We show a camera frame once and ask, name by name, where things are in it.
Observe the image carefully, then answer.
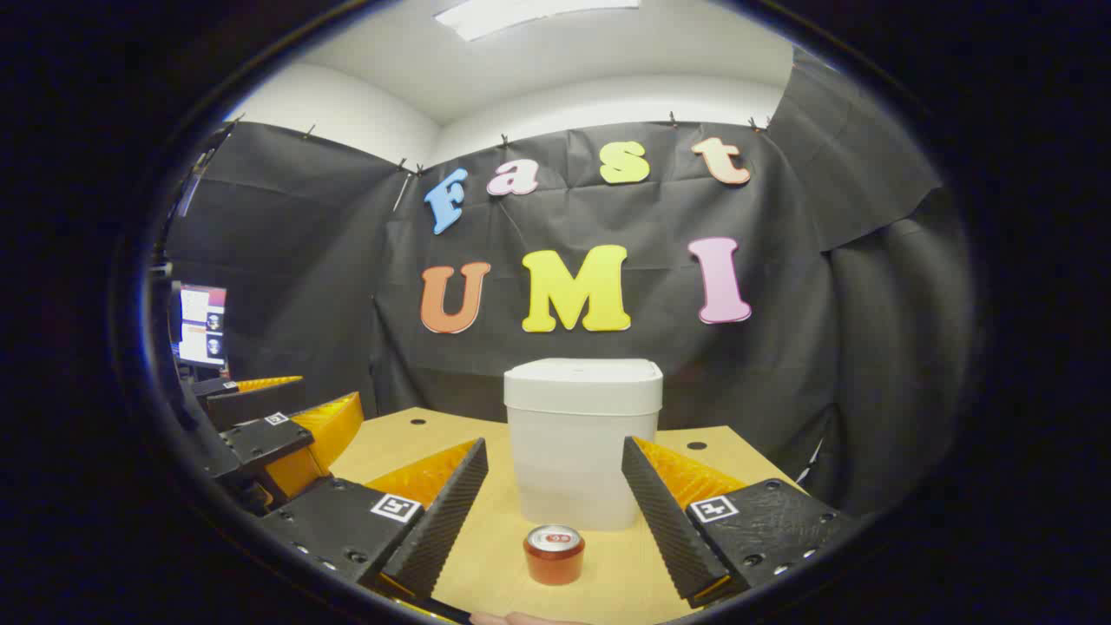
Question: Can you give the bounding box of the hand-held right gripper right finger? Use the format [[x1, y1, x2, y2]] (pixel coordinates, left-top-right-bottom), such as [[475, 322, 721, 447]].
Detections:
[[621, 436, 856, 609]]

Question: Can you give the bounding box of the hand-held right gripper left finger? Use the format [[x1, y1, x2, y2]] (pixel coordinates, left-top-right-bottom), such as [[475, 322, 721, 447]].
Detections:
[[260, 437, 490, 604]]

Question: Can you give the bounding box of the red pop can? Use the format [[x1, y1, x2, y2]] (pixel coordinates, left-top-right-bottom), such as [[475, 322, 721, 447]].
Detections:
[[523, 524, 586, 586]]

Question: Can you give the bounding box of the white desktop garbage bin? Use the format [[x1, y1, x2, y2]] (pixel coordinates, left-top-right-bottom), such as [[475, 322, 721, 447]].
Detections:
[[503, 358, 665, 532]]

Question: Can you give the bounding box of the wooden desktop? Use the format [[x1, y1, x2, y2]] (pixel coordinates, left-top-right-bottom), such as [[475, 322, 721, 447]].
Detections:
[[328, 406, 804, 625]]

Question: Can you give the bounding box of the computer monitor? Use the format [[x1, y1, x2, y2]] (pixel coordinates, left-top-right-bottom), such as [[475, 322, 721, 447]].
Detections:
[[178, 285, 228, 367]]

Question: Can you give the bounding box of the ceiling light panel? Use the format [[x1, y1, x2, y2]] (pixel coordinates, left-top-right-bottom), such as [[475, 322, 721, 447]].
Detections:
[[434, 0, 641, 43]]

